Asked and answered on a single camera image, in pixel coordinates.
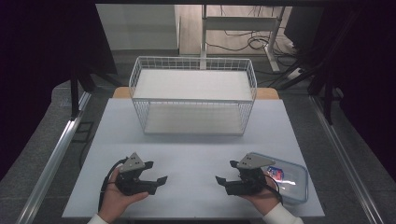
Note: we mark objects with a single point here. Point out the white table mat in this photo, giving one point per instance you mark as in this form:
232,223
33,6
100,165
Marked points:
190,155

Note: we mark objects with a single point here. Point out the clear plastic lidded container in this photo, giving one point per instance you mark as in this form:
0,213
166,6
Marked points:
292,183

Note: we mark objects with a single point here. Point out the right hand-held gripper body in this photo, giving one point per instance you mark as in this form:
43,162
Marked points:
246,182

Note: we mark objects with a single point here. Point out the person's right hand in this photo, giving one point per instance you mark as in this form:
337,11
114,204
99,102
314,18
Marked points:
264,199

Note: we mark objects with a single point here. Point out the wooden table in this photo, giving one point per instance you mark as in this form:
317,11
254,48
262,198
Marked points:
267,93

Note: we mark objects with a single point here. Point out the black stand leg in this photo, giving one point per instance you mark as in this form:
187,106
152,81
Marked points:
74,93

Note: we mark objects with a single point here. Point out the white metal desk frame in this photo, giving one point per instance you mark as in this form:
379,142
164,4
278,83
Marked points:
239,23

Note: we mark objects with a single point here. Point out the person's left hand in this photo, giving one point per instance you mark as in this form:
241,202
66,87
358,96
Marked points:
115,202

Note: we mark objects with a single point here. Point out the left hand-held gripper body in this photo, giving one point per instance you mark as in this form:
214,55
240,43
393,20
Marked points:
134,183

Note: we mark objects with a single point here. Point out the silver metal rail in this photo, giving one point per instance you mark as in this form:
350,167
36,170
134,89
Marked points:
342,155
56,158

